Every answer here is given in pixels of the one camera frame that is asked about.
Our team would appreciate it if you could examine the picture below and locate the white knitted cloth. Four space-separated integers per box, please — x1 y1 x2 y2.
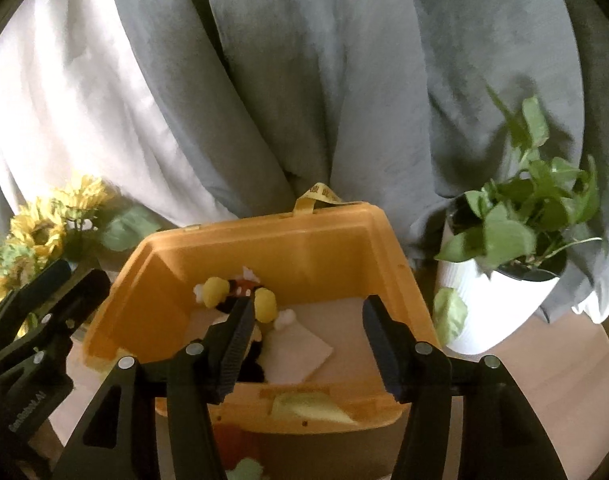
258 322 333 385

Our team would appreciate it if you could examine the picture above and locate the black mouse plush toy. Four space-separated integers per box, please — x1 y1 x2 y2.
192 265 298 384

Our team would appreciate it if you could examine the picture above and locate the red green furry plush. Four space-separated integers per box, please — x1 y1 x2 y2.
213 422 269 480

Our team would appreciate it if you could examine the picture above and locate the sunflower bouquet in vase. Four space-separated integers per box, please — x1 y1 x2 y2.
0 176 162 305

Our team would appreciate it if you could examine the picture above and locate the white pot green plant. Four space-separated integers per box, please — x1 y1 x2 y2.
432 89 599 356

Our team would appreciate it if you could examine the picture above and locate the orange plastic storage crate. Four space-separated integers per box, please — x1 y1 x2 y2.
82 184 435 434

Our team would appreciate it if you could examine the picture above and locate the grey curtain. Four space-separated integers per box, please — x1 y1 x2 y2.
0 0 609 323

